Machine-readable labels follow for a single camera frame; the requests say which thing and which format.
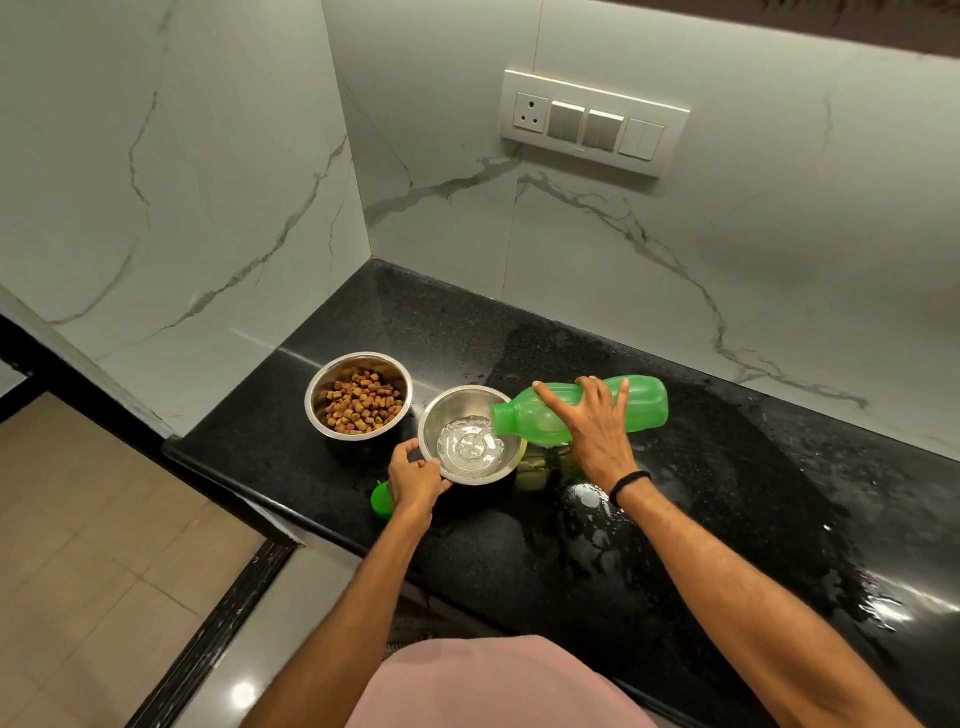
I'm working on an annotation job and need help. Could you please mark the person's right hand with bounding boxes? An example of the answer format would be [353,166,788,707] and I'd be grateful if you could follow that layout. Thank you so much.
[532,376,643,496]

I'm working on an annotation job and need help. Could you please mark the person's left hand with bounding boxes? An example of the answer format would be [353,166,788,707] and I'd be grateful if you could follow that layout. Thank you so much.
[387,438,454,526]

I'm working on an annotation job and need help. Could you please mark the clear water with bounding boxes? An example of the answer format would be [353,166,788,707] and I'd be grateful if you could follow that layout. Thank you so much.
[436,418,508,474]

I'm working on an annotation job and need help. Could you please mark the round steel bowl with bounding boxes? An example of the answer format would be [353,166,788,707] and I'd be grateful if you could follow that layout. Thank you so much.
[304,351,415,442]
[417,384,529,487]

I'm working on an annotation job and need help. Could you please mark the brown cabinet door with sheet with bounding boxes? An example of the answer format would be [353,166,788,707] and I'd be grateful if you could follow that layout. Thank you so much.
[614,0,960,58]

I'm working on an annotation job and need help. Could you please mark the person's left forearm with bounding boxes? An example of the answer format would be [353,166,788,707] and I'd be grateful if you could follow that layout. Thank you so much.
[239,509,433,728]

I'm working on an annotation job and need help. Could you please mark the person's right forearm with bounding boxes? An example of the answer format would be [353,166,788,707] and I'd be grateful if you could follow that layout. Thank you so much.
[618,479,924,728]

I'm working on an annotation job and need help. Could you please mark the person's pink shirt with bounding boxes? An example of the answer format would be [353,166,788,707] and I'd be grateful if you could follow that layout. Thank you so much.
[346,635,658,728]

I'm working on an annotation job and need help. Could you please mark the black wristband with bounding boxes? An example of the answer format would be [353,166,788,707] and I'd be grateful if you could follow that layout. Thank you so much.
[608,470,652,510]

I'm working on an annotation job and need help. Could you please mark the striped grey cloth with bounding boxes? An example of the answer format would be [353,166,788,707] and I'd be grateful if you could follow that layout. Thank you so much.
[382,596,466,661]

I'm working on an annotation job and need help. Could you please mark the white base cabinet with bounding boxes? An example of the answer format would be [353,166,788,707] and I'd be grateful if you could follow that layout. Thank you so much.
[176,547,361,728]

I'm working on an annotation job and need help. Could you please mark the black stone threshold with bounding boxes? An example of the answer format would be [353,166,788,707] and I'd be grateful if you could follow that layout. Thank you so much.
[127,538,300,728]

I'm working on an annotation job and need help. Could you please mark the white wall switch panel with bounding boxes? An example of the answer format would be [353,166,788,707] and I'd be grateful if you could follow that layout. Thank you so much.
[499,69,691,180]

